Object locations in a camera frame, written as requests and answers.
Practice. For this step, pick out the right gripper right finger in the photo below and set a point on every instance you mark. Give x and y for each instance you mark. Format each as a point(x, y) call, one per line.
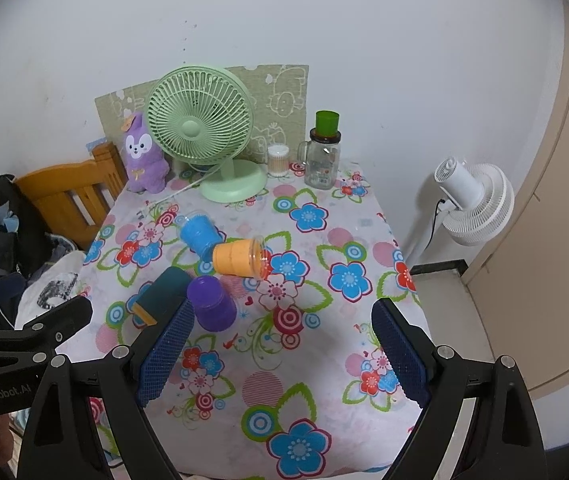
point(503, 440)

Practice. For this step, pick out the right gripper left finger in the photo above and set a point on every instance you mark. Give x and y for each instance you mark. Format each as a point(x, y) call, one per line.
point(61, 439)

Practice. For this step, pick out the purple plastic cup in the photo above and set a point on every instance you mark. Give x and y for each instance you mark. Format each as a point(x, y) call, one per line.
point(214, 309)

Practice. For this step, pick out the dark teal cylinder cup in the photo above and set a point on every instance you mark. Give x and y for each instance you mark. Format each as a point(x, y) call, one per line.
point(163, 296)

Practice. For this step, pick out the blue plastic cup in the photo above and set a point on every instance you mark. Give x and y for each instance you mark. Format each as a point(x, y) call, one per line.
point(197, 230)

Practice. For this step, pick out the orange plastic cup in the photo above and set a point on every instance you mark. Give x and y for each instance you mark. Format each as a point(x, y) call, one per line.
point(246, 258)

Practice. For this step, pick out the green cup on jar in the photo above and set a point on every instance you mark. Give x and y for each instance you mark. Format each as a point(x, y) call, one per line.
point(327, 123)

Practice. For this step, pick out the white printed t-shirt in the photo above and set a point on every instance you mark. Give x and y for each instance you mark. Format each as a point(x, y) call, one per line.
point(55, 286)

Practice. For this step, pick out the black clothing pile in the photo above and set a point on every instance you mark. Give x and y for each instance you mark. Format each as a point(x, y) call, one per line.
point(25, 242)

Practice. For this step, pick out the wooden chair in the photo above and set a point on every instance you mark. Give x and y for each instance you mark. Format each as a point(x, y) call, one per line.
point(74, 199)

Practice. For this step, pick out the beige cabinet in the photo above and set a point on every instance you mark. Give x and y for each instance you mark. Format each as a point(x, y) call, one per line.
point(522, 290)

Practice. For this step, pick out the purple plush bunny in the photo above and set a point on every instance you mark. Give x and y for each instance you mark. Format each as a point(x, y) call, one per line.
point(145, 163)

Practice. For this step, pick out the floral tablecloth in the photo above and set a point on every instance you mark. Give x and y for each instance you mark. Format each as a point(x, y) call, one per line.
point(298, 387)

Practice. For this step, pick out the white floor fan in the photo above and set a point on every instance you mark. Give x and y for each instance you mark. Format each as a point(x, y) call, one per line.
point(480, 201)

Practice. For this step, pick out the green desk fan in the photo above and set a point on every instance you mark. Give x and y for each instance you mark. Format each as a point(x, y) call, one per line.
point(203, 116)

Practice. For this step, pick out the cotton swab container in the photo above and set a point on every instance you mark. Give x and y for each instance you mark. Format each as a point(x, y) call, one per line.
point(278, 156)

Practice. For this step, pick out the glass mason jar mug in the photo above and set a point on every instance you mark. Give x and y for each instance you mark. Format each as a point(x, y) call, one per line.
point(319, 155)

